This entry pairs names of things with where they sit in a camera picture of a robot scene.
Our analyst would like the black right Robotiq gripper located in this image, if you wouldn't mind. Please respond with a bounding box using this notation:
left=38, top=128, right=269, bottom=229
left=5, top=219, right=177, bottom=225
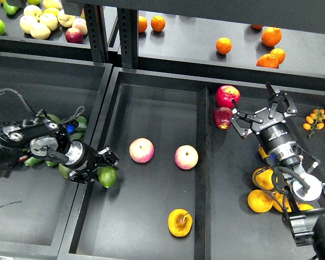
left=230, top=82, right=297, bottom=157

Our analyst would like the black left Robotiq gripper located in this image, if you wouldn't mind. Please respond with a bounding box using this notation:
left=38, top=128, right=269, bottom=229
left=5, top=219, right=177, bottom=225
left=63, top=140, right=119, bottom=184

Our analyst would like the yellow pear with stem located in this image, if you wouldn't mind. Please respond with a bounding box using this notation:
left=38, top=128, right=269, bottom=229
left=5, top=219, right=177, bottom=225
left=167, top=209, right=193, bottom=237

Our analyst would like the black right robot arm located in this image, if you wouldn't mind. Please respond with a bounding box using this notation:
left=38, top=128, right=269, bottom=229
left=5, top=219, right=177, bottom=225
left=231, top=83, right=325, bottom=259

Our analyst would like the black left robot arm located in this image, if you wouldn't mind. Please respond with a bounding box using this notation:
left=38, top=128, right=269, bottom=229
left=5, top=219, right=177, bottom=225
left=0, top=90, right=119, bottom=184

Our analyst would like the yellow pear top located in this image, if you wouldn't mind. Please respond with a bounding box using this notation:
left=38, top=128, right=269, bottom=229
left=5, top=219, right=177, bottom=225
left=258, top=145, right=270, bottom=164

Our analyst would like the yellow pear upper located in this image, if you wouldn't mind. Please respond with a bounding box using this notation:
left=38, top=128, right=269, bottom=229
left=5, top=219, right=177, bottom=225
left=252, top=168, right=274, bottom=191

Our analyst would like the yellow pear lower middle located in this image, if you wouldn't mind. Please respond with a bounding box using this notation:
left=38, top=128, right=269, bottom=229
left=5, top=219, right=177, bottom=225
left=272, top=191, right=291, bottom=212

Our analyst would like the yellow pear lower right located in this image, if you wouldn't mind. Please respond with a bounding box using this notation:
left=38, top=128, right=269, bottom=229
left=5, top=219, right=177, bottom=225
left=298, top=204, right=314, bottom=211

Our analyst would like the pale yellow pear front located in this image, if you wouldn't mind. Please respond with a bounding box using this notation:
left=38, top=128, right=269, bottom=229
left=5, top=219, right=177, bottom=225
left=30, top=22, right=51, bottom=40

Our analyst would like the pale yellow pear right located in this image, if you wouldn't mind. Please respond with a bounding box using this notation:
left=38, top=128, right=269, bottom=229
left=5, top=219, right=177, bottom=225
left=57, top=9, right=76, bottom=28

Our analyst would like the pale yellow pear centre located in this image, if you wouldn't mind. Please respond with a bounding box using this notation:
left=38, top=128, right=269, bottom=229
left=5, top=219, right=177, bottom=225
left=40, top=13, right=59, bottom=31

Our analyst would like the pale yellow pear left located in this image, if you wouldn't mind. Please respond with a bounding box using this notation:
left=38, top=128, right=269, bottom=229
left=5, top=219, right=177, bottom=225
left=19, top=15, right=38, bottom=34

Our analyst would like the dark red apple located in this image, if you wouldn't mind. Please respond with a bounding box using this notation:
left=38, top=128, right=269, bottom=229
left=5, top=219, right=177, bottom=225
left=213, top=107, right=233, bottom=129

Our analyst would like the large red apple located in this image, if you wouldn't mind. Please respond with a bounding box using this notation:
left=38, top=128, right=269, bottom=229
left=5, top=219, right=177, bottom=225
left=216, top=85, right=241, bottom=109

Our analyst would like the pink apple left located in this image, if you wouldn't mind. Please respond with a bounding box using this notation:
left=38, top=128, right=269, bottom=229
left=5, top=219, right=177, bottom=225
left=129, top=138, right=154, bottom=163

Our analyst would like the pink apple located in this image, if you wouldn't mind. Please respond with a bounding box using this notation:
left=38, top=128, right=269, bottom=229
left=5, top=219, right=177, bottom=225
left=129, top=138, right=154, bottom=163
left=174, top=145, right=198, bottom=170

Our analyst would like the orange cherry tomato bunch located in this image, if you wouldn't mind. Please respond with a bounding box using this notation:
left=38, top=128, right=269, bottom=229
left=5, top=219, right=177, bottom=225
left=303, top=108, right=325, bottom=138

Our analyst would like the orange right front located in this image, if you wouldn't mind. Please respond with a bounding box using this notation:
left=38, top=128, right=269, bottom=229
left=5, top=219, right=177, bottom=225
left=256, top=54, right=279, bottom=68

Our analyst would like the orange right small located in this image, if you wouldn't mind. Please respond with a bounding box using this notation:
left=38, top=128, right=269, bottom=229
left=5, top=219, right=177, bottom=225
left=270, top=48, right=286, bottom=64

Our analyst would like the large orange right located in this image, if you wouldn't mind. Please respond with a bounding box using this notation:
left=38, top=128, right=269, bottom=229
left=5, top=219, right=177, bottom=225
left=261, top=27, right=282, bottom=47

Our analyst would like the orange on shelf centre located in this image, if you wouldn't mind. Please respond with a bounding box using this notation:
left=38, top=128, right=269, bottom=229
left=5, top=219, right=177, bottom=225
left=216, top=37, right=232, bottom=55

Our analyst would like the orange on shelf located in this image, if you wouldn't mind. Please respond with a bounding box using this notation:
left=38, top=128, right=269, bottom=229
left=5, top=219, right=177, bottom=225
left=216, top=37, right=232, bottom=55
left=151, top=15, right=166, bottom=32

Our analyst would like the black left tray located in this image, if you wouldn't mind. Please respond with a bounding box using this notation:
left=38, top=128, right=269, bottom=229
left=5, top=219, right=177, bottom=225
left=0, top=52, right=113, bottom=259

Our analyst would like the black tray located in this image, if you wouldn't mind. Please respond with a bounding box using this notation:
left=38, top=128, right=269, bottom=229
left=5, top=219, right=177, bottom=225
left=0, top=52, right=113, bottom=259
left=58, top=68, right=315, bottom=259

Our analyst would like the pink apple right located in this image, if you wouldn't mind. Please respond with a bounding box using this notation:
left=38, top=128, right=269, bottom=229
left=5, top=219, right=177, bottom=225
left=174, top=145, right=198, bottom=170

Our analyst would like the black centre tray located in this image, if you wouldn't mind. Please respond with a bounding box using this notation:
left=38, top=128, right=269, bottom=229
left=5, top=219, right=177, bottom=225
left=58, top=68, right=315, bottom=259

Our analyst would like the black tray divider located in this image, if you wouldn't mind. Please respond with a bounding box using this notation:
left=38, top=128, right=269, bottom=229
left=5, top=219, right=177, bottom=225
left=194, top=88, right=211, bottom=259

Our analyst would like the red apple on shelf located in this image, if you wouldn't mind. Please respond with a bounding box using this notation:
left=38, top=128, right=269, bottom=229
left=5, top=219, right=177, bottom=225
left=65, top=27, right=83, bottom=44

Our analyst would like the orange on shelf left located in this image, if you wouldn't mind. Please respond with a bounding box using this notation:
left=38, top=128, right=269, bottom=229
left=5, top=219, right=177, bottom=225
left=151, top=15, right=166, bottom=32

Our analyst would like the pink peach on shelf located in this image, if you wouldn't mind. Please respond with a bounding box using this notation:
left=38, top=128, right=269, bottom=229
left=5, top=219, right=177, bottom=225
left=72, top=18, right=88, bottom=36

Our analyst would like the orange half hidden left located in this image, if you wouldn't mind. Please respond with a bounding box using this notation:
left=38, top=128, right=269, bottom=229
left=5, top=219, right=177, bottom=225
left=138, top=16, right=148, bottom=33

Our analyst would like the black perforated shelf post left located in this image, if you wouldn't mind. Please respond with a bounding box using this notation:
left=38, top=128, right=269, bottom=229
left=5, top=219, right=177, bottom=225
left=83, top=4, right=109, bottom=63

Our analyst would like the black perforated shelf post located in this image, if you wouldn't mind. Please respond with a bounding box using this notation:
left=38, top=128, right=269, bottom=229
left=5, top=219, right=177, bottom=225
left=83, top=4, right=109, bottom=63
left=117, top=8, right=139, bottom=69

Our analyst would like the black perforated shelf post right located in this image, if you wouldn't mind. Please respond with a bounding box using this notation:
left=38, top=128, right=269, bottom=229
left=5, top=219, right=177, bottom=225
left=117, top=8, right=139, bottom=69

